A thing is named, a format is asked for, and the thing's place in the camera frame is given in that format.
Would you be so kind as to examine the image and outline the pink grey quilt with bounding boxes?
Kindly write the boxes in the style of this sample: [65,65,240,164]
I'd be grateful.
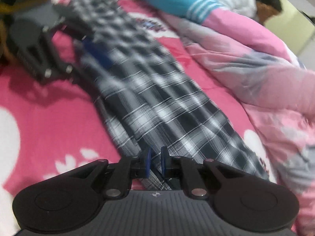
[172,5,315,236]

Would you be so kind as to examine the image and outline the pink floral bed sheet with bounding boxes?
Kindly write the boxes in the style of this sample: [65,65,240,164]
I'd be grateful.
[0,0,273,236]

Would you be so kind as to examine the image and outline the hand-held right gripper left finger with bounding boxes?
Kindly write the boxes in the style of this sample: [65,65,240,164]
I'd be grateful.
[72,147,151,200]

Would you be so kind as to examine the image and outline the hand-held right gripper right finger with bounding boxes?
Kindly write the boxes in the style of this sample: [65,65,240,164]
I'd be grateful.
[160,146,237,200]

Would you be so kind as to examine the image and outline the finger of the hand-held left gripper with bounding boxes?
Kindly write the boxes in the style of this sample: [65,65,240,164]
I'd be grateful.
[74,39,114,70]
[53,4,97,38]

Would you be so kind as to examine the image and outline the black white plaid pants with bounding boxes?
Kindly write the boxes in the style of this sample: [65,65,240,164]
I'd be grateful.
[50,0,270,191]

